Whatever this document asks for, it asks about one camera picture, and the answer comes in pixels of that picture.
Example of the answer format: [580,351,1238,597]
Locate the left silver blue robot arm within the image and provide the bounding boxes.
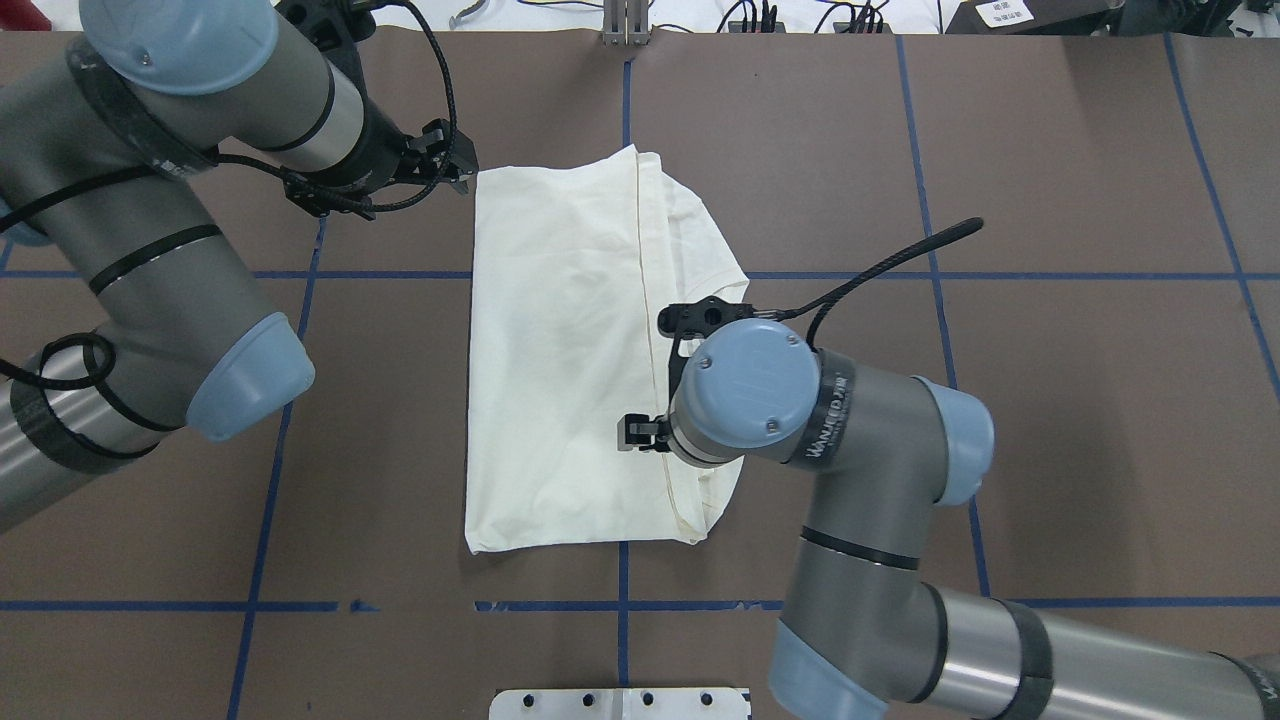
[3,1,477,530]

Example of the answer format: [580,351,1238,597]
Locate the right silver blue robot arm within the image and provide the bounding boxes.
[620,296,1277,719]

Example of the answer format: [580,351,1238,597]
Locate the aluminium frame post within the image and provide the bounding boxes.
[600,0,652,47]

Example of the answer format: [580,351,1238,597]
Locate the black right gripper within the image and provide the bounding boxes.
[618,296,753,454]

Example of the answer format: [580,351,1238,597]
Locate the red cylinder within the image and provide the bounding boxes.
[0,0,52,32]

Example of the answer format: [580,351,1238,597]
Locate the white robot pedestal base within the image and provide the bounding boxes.
[488,687,753,719]

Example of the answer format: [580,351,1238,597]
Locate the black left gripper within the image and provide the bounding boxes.
[275,1,477,217]

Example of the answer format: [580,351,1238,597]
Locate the cream long-sleeve cat shirt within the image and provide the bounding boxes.
[463,146,749,553]

